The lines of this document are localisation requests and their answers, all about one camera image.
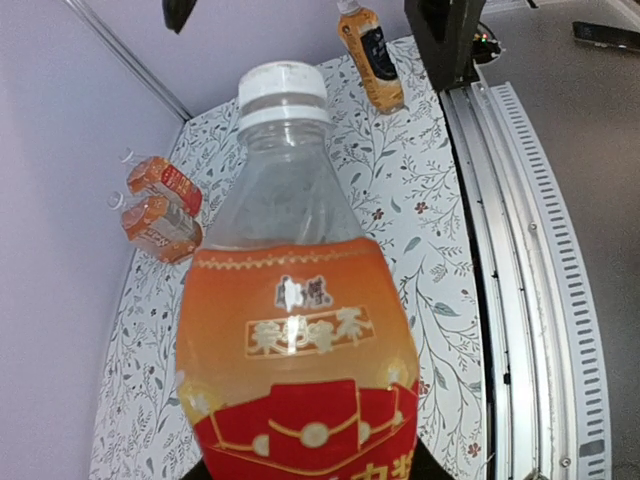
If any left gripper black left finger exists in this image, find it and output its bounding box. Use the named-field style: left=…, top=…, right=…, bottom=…
left=180, top=460, right=208, bottom=480

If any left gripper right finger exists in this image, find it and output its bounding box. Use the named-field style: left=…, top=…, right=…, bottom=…
left=412, top=439, right=453, bottom=480

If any orange tea bottle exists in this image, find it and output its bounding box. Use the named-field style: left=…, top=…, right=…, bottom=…
left=107, top=191, right=203, bottom=264
left=119, top=149, right=203, bottom=217
left=176, top=61, right=419, bottom=479

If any dark label orange bottle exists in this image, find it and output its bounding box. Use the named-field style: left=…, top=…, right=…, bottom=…
left=337, top=0, right=405, bottom=114

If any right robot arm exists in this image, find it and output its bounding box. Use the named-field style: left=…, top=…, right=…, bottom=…
left=162, top=0, right=197, bottom=34

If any aluminium front rail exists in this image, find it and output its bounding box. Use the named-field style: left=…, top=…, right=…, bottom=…
left=441, top=83, right=613, bottom=479

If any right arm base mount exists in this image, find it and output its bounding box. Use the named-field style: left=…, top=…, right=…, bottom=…
left=404, top=0, right=502, bottom=93

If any right aluminium frame post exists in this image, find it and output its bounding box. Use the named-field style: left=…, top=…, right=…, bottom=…
left=62, top=0, right=193, bottom=123

